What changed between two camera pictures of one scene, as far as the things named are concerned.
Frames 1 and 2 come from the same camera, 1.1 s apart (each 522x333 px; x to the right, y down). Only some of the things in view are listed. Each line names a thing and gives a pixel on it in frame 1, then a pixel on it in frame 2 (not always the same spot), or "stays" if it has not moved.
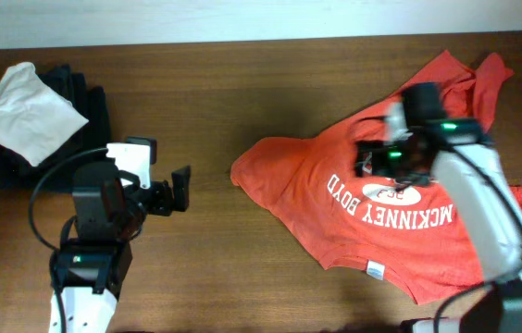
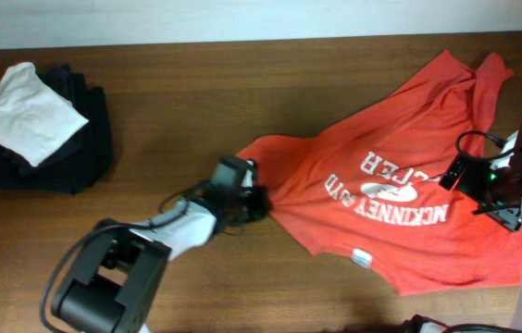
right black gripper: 378,166 to 507,217
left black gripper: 162,204 to 262,203
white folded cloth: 25,117 stays
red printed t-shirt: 313,182 stays
